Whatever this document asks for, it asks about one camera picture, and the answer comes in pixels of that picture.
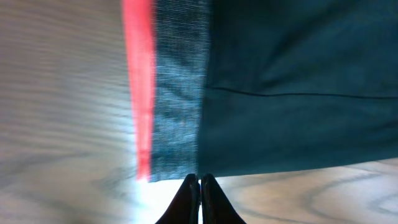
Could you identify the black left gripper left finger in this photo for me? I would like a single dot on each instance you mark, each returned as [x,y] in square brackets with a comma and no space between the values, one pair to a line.
[185,205]

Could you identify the black leggings with red waistband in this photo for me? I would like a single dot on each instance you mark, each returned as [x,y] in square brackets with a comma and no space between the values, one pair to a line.
[238,87]

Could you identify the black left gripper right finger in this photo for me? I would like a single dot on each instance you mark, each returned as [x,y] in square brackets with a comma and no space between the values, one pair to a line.
[216,208]

